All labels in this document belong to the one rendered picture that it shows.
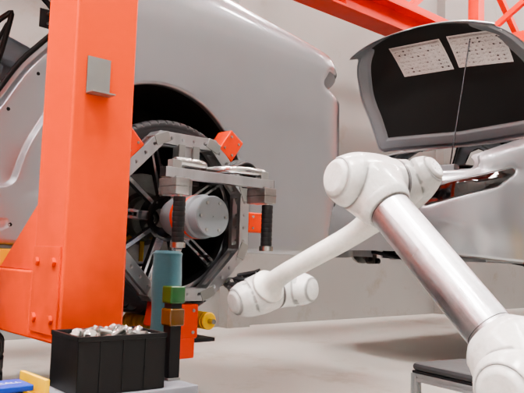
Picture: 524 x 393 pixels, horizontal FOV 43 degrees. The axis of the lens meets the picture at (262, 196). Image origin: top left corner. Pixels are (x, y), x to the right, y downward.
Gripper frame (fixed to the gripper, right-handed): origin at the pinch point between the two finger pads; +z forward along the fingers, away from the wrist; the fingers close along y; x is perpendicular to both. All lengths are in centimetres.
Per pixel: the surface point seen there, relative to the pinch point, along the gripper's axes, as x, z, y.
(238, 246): 7.7, -3.9, 10.3
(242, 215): 14.6, -3.9, 18.4
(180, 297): 42, -56, -42
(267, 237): 14.7, -25.8, 7.3
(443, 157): -358, 342, 575
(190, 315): 5.7, -4.9, -20.2
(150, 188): 36.3, 21.7, 9.3
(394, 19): -92, 217, 442
